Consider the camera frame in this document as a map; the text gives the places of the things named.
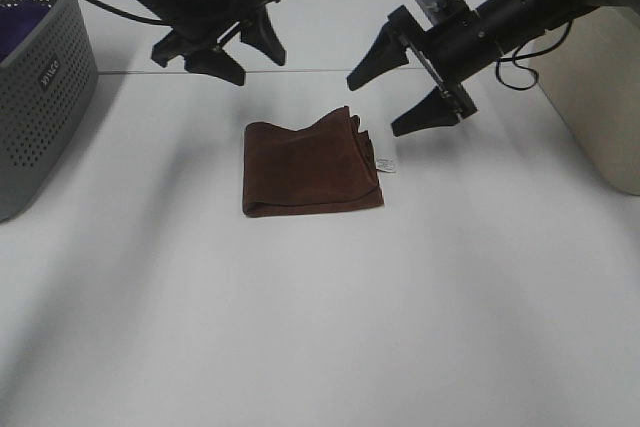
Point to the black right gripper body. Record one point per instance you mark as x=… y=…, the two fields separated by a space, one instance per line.
x=435 y=48

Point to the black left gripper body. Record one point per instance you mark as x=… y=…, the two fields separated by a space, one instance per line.
x=197 y=27

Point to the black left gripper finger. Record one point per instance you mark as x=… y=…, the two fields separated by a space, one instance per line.
x=257 y=31
x=215 y=62

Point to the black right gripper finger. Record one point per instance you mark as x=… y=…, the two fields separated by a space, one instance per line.
x=386 y=53
x=432 y=112

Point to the brown towel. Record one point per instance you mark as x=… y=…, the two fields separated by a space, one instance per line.
x=327 y=167

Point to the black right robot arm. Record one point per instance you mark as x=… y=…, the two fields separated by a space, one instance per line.
x=461 y=42

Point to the beige storage bin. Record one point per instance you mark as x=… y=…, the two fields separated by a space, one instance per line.
x=592 y=81

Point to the grey perforated laundry basket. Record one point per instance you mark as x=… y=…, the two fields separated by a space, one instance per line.
x=46 y=88

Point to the purple cloth in basket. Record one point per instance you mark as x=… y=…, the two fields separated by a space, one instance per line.
x=21 y=22

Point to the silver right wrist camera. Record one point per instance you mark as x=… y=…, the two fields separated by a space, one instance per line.
x=439 y=11

